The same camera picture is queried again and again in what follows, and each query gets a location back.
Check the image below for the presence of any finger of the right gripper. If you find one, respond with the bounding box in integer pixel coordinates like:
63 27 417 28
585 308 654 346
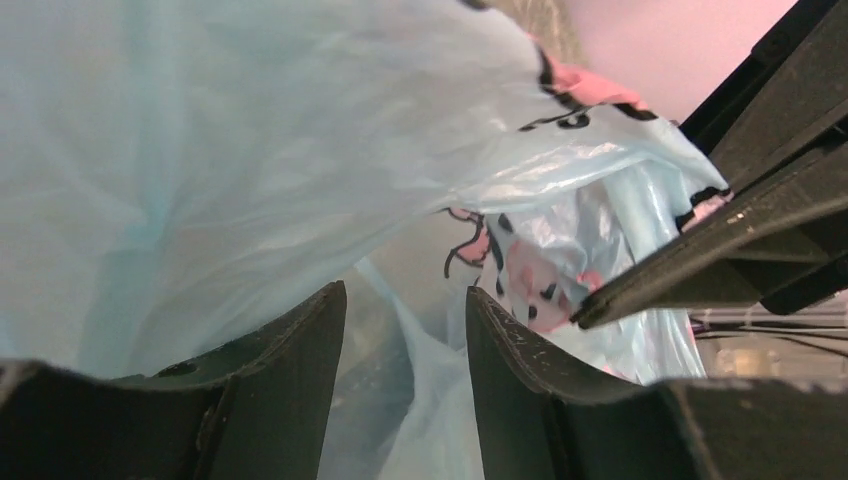
681 0 847 192
572 152 847 329

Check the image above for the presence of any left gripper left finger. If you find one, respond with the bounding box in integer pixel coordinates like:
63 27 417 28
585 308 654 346
1 281 347 479

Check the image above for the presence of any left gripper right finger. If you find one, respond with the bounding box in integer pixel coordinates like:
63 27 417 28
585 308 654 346
466 287 847 479

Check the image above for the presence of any light blue plastic bag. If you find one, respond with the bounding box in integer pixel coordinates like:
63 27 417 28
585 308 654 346
1 1 725 479

